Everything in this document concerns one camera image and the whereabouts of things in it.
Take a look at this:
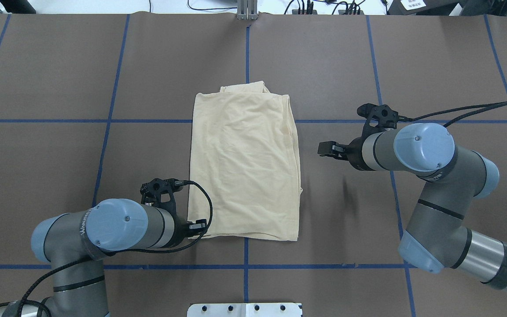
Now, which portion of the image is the white pedestal column with base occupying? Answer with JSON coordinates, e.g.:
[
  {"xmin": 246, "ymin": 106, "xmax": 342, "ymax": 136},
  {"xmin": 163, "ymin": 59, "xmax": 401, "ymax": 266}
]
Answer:
[{"xmin": 187, "ymin": 302, "xmax": 303, "ymax": 317}]

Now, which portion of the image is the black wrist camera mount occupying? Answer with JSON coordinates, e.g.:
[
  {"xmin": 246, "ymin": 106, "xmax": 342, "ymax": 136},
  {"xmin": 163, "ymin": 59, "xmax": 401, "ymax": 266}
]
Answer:
[
  {"xmin": 356, "ymin": 103, "xmax": 408, "ymax": 136},
  {"xmin": 140, "ymin": 178, "xmax": 189, "ymax": 214}
]

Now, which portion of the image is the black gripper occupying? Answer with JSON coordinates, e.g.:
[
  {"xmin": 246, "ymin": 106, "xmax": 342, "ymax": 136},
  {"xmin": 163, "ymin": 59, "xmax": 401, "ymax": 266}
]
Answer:
[
  {"xmin": 165, "ymin": 211, "xmax": 208, "ymax": 247},
  {"xmin": 318, "ymin": 137, "xmax": 371, "ymax": 171}
]

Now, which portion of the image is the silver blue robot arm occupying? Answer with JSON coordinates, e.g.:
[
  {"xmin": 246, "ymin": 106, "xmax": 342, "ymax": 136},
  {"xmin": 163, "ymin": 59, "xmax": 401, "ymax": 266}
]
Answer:
[
  {"xmin": 318, "ymin": 123, "xmax": 507, "ymax": 291},
  {"xmin": 31, "ymin": 199, "xmax": 207, "ymax": 317}
]

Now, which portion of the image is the yellow printed long-sleeve shirt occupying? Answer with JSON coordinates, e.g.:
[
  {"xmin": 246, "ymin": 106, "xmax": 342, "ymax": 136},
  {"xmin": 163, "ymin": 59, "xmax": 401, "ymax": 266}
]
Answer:
[{"xmin": 189, "ymin": 81, "xmax": 303, "ymax": 241}]

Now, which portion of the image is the aluminium frame post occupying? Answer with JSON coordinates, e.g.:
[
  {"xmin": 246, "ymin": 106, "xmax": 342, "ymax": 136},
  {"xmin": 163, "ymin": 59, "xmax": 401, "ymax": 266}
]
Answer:
[{"xmin": 236, "ymin": 0, "xmax": 259, "ymax": 21}]

